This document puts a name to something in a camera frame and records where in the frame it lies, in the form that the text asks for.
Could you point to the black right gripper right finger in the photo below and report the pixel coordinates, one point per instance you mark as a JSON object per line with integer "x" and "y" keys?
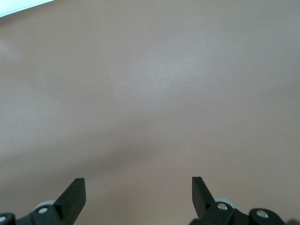
{"x": 201, "y": 199}

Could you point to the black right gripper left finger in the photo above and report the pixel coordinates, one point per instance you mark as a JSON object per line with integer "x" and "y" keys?
{"x": 72, "y": 199}

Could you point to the brown table mat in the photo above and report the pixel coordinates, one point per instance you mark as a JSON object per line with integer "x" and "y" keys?
{"x": 150, "y": 105}

